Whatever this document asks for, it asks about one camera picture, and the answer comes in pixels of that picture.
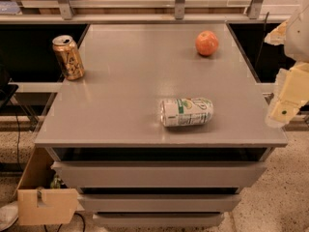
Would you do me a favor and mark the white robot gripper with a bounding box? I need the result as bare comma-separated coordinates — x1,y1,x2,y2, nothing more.
265,0,309,128

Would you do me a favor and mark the white green 7up can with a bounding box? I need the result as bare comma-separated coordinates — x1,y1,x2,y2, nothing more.
160,98,214,127

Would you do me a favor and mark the gold soda can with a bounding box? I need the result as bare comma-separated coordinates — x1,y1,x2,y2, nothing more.
52,35,84,80

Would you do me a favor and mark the orange red apple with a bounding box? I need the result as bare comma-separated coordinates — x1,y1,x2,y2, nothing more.
195,31,219,56

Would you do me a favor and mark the grey drawer cabinet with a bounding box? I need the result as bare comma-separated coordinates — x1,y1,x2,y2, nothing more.
34,22,289,228

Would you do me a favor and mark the grey middle drawer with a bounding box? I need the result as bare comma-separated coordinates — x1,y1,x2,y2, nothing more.
78,194,240,213

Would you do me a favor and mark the grey drawer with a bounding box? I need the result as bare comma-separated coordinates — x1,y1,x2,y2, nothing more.
78,194,240,213
93,213,224,227
52,161,267,189

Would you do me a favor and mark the grey bottom drawer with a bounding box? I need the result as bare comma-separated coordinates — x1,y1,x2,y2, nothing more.
93,213,224,227

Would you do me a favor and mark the grey top drawer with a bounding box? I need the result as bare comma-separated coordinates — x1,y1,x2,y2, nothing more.
52,161,267,189

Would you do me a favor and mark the cardboard box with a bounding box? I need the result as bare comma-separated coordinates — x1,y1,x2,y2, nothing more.
15,148,78,226

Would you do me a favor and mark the metal frame rail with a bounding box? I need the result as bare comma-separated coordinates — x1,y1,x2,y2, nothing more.
0,0,291,24

